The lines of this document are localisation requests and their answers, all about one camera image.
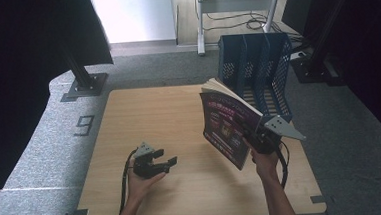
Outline person's right hand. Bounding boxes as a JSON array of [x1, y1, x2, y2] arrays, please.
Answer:
[[243, 135, 281, 182]]

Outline white power strip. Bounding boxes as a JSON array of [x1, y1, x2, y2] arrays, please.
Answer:
[[289, 49, 310, 61]]

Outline purple magazine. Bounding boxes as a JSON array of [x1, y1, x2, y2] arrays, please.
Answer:
[[198, 75, 268, 174]]

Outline black metal stand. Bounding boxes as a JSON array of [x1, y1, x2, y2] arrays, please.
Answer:
[[286, 0, 365, 86]]

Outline left hand-held gripper black cable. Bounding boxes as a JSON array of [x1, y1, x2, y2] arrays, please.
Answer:
[[115, 148, 143, 215]]

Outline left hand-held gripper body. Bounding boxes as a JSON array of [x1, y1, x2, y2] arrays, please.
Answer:
[[131, 140, 171, 181]]

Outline black curtain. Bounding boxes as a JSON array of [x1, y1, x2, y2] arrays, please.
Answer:
[[0, 0, 123, 215]]

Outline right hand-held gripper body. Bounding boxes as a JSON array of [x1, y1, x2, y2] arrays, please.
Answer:
[[246, 112, 308, 157]]

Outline blue plastic file rack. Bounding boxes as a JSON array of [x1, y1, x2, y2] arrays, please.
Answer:
[[214, 30, 298, 129]]

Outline black floor cables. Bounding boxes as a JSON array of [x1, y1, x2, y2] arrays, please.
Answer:
[[201, 0, 304, 50]]

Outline dark curtain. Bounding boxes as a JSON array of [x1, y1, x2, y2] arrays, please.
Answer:
[[280, 0, 381, 149]]

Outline white metal desk frame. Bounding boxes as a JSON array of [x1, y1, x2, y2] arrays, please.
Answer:
[[194, 0, 288, 57]]

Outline black metal post with base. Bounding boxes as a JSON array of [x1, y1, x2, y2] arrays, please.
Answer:
[[58, 41, 111, 99]]

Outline person's left hand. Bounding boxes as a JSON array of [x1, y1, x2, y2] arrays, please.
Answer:
[[125, 157, 169, 204]]

